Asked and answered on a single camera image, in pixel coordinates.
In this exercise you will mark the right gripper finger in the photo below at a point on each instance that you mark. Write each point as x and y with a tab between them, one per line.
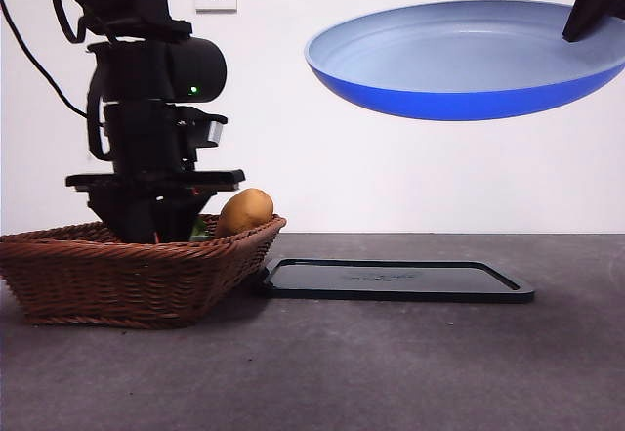
588	6

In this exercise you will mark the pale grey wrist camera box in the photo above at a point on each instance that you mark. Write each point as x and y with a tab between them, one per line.
215	134

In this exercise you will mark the black rectangular tray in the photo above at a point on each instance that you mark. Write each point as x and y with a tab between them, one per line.
390	291

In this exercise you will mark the brown wicker basket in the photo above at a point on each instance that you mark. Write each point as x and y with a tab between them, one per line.
122	284

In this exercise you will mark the blue round plate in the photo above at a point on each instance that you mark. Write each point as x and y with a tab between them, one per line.
439	94

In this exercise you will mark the brown potato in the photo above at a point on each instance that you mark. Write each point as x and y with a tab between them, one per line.
246	211

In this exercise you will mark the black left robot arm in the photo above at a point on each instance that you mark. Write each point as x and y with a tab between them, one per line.
195	69

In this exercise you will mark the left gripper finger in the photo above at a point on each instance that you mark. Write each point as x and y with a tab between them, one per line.
178	216
127	216

